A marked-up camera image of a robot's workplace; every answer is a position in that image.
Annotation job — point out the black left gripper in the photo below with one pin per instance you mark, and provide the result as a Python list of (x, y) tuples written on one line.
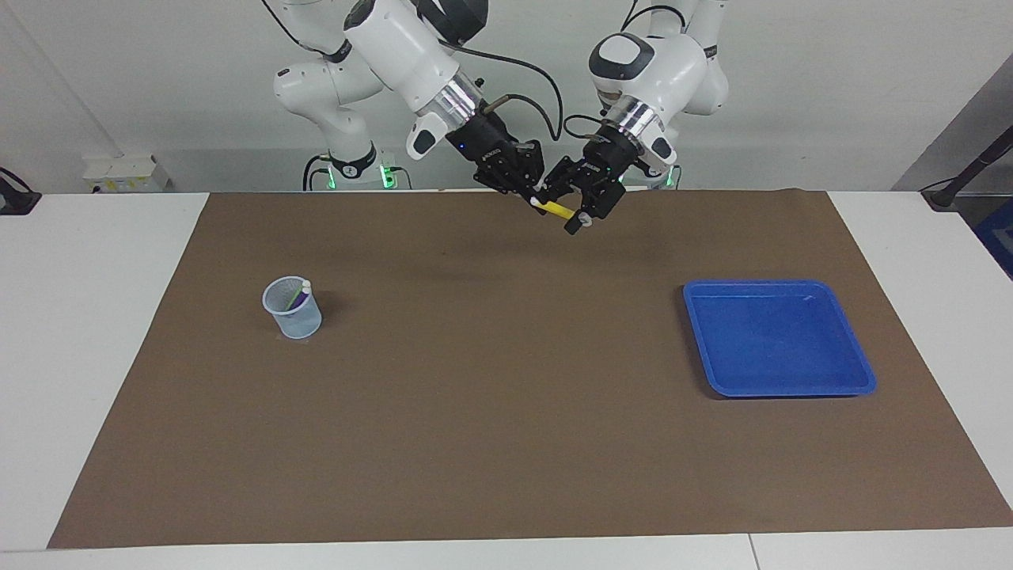
[(613, 154)]

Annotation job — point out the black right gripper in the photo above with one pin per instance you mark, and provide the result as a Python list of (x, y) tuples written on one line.
[(491, 146)]

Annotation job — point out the yellow pen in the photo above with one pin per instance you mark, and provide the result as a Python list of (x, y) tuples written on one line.
[(556, 210)]

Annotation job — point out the purple pen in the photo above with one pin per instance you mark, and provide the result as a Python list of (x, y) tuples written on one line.
[(305, 284)]

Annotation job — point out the green pen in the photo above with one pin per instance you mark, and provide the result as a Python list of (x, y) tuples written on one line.
[(293, 302)]

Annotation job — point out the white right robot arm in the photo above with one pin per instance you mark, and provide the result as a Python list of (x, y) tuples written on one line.
[(396, 47)]

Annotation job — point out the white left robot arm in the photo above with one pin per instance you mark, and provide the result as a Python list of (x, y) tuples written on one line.
[(665, 67)]

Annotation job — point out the blue plastic tray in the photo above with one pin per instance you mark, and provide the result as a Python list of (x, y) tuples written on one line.
[(775, 340)]

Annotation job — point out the brown table mat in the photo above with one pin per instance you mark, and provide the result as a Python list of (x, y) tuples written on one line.
[(506, 396)]

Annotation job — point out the pale blue mesh pen cup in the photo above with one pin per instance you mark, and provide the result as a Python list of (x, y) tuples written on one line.
[(297, 321)]

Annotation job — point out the black stand pole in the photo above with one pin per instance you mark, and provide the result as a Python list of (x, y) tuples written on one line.
[(942, 198)]

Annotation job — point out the white power strip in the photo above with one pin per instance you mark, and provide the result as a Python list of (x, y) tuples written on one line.
[(127, 174)]

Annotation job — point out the blue bin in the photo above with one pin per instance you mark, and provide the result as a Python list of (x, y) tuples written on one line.
[(999, 237)]

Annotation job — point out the black clamp mount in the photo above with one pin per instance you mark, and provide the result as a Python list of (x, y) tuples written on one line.
[(16, 202)]

